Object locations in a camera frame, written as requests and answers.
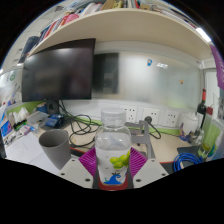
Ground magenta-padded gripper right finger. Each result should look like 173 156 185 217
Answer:
128 147 170 190

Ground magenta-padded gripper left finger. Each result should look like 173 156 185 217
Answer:
59 147 99 190

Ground clear plastic drink bottle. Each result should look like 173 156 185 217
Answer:
94 107 132 187

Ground grey ribbed cup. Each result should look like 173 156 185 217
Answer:
38 129 72 170

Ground dark blue pad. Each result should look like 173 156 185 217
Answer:
176 144 201 158

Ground flat round red coaster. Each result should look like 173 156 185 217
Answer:
98 181 129 192

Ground white paper sheets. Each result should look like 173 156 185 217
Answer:
4 131 61 174

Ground white jar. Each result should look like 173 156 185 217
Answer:
182 113 201 136

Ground green translucent cup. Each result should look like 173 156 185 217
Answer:
199 126 218 158

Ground clear plastic box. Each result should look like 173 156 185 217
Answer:
26 110 49 126

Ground black computer monitor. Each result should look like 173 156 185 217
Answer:
21 38 97 116

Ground ceiling lights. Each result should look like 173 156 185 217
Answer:
195 26 213 44

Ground coiled blue cable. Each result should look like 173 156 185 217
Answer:
173 152 204 173

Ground black cables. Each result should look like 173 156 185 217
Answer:
58 99 101 149

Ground white wall socket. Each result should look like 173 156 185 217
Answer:
163 109 180 128
143 107 161 125
123 105 138 123

